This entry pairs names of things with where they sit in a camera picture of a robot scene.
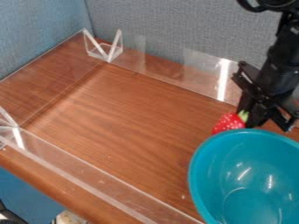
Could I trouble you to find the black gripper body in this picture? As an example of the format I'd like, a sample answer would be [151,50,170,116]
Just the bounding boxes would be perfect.
[231,61,299,132]

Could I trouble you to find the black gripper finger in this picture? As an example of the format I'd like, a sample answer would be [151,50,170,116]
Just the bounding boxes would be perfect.
[247,103,271,128]
[238,91,255,112]

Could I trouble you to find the red toy strawberry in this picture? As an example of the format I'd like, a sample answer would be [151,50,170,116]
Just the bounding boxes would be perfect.
[211,110,248,135]

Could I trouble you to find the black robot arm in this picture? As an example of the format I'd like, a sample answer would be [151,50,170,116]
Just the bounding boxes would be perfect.
[232,0,299,132]

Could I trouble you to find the blue plastic bowl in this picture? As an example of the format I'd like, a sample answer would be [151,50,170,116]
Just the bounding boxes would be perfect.
[188,129,299,224]

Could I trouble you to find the clear acrylic back barrier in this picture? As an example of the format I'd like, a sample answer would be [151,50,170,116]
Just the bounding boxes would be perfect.
[82,28,299,117]

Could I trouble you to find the clear acrylic barrier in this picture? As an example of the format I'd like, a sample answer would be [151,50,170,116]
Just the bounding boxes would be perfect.
[0,107,203,224]
[0,29,88,83]
[82,28,299,117]

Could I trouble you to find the clear acrylic front barrier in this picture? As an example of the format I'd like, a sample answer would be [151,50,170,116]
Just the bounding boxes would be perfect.
[0,107,203,224]

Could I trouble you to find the clear acrylic left barrier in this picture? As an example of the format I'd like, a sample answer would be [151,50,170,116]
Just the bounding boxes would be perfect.
[0,29,88,83]

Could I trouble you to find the black cable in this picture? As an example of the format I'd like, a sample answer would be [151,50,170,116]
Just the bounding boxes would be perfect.
[235,0,299,14]

